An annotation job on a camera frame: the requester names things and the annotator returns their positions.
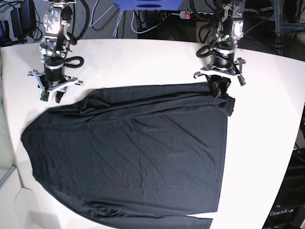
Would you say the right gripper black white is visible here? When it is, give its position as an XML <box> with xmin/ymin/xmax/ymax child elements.
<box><xmin>27</xmin><ymin>59</ymin><xmax>83</xmax><ymax>104</ymax></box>

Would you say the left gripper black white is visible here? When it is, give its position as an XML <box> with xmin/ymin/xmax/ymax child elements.
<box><xmin>193</xmin><ymin>49</ymin><xmax>246</xmax><ymax>97</ymax></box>

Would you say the dark navy long-sleeve shirt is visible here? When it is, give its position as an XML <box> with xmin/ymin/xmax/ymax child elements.
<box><xmin>21</xmin><ymin>83</ymin><xmax>235</xmax><ymax>229</ymax></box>

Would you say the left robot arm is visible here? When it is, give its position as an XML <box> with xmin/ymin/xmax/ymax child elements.
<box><xmin>193</xmin><ymin>0</ymin><xmax>246</xmax><ymax>97</ymax></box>

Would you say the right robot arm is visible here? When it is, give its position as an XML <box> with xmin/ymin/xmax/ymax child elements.
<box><xmin>28</xmin><ymin>0</ymin><xmax>89</xmax><ymax>103</ymax></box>

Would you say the black box left background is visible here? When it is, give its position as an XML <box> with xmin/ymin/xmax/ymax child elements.
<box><xmin>10</xmin><ymin>0</ymin><xmax>36</xmax><ymax>40</ymax></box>

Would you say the black OpenArm case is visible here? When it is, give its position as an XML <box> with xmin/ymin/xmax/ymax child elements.
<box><xmin>263</xmin><ymin>148</ymin><xmax>305</xmax><ymax>229</ymax></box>

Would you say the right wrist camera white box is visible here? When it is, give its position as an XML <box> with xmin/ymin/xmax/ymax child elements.
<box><xmin>39</xmin><ymin>90</ymin><xmax>53</xmax><ymax>102</ymax></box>

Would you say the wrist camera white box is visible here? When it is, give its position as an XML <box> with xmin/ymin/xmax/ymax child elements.
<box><xmin>237</xmin><ymin>75</ymin><xmax>246</xmax><ymax>86</ymax></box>
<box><xmin>39</xmin><ymin>90</ymin><xmax>53</xmax><ymax>102</ymax></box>

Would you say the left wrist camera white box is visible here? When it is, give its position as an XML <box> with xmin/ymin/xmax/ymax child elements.
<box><xmin>237</xmin><ymin>75</ymin><xmax>246</xmax><ymax>86</ymax></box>

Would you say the white power strip red switch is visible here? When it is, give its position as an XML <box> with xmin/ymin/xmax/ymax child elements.
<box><xmin>178</xmin><ymin>11</ymin><xmax>218</xmax><ymax>21</ymax></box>

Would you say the light grey cable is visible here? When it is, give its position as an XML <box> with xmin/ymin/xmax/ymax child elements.
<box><xmin>89</xmin><ymin>0</ymin><xmax>167</xmax><ymax>38</ymax></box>

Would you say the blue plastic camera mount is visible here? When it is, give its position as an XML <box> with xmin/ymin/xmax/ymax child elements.
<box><xmin>114</xmin><ymin>0</ymin><xmax>183</xmax><ymax>10</ymax></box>

